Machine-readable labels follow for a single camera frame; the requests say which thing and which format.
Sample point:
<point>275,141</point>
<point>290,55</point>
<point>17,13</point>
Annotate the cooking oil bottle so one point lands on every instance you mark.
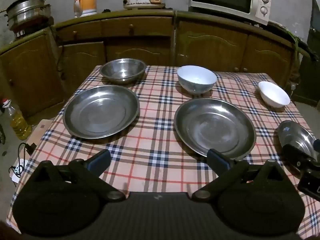
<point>17,122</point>

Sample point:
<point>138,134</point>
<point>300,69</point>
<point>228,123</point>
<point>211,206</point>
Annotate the small steel plate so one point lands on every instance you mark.
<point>290,132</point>

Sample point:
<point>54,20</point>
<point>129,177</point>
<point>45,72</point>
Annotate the brown wooden sideboard cabinet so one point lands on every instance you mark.
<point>42,70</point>

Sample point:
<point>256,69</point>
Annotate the plaid tablecloth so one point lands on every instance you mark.
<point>147,156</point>

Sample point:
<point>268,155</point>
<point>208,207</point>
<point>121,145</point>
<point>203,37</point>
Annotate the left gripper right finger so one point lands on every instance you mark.
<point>239,180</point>

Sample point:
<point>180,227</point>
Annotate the orange electric kettle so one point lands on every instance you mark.
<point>84,8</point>

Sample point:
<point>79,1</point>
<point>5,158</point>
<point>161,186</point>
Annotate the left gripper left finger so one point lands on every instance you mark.
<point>83,176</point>

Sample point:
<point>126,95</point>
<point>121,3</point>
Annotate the blue-white ceramic bowl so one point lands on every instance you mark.
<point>196,80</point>

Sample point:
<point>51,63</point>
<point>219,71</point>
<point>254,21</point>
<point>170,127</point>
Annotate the steel mixing bowl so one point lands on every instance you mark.
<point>123,71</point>

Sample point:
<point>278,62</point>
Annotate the shallow white bowl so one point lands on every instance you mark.
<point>273,95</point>

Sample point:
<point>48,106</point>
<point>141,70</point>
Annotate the large steel plate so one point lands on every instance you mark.
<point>205,123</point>
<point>100,112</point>

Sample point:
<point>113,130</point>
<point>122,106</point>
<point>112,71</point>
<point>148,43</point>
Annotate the dark door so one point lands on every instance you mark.
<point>308,89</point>

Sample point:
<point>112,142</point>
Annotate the stacked steel steamer pot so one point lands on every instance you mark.
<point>23,11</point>

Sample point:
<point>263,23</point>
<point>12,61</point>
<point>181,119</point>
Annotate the green cloth on cabinet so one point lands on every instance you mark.
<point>300,48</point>

